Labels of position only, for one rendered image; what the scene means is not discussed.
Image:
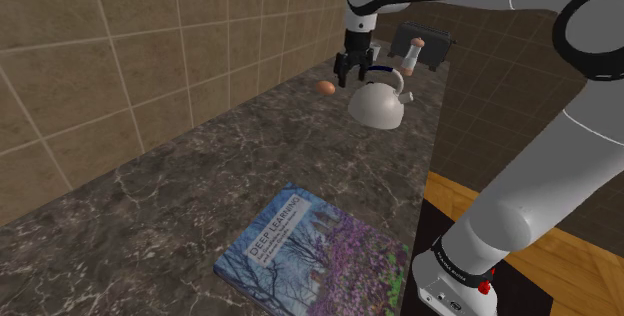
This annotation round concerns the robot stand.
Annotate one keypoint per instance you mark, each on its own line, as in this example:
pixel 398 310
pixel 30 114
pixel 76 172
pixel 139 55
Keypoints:
pixel 431 225

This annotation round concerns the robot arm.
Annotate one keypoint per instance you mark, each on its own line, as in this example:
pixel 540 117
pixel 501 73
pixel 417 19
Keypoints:
pixel 551 168

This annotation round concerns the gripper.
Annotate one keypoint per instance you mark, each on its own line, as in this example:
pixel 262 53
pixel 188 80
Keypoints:
pixel 356 46

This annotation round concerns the book with purple tree cover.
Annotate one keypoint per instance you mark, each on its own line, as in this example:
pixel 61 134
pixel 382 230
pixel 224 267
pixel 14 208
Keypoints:
pixel 312 256

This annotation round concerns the black toaster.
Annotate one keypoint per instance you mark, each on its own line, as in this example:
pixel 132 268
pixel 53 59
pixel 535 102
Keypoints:
pixel 429 44

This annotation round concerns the small white cup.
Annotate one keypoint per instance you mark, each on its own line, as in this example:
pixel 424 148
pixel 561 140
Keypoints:
pixel 375 51

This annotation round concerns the brown egg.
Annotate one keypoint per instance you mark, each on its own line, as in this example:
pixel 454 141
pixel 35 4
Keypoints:
pixel 324 88

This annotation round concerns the white pepper mill wooden top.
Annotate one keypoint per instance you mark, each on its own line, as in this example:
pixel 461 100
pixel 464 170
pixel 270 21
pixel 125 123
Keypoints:
pixel 410 56

